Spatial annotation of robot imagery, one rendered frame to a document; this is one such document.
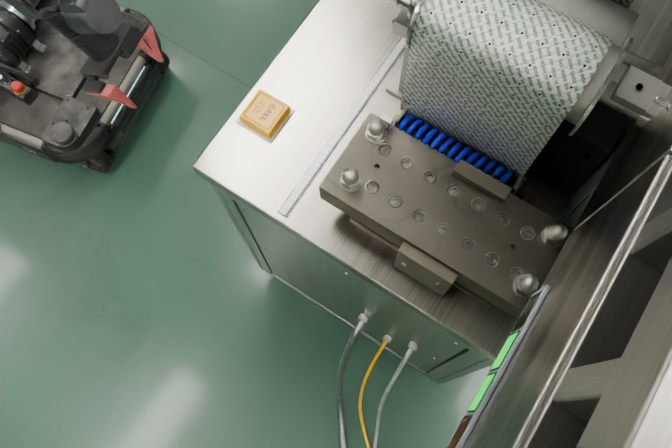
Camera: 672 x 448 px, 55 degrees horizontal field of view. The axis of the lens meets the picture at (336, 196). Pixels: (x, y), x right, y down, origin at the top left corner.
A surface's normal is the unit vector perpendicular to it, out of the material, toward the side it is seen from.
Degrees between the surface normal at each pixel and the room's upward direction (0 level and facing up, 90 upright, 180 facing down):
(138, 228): 0
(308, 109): 0
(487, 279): 0
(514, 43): 32
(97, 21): 60
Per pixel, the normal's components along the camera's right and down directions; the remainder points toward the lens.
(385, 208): -0.02, -0.33
